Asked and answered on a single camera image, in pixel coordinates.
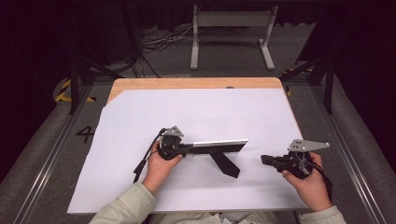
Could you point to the person's beige clothing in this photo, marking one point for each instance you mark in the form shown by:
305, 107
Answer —
218, 218

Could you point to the white paper sheet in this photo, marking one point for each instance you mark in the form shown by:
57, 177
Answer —
199, 109

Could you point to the yellow black hazard tape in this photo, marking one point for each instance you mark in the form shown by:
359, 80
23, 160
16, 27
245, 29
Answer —
289, 90
63, 90

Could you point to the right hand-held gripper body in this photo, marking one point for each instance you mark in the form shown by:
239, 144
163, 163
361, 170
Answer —
299, 163

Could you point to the wooden table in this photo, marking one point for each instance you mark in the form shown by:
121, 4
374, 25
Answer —
186, 83

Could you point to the metal floor rail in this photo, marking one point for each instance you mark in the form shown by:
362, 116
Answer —
53, 155
345, 149

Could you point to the black tripod stand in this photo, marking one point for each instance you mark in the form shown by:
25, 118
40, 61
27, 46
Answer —
74, 77
325, 74

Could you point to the person's right hand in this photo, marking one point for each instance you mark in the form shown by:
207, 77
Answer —
314, 189

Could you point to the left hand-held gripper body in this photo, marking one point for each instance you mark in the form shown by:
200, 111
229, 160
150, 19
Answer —
169, 146

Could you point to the grey metal stand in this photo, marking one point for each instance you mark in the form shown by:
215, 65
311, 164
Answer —
232, 19

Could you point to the person's left hand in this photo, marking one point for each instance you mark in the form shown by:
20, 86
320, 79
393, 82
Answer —
158, 172

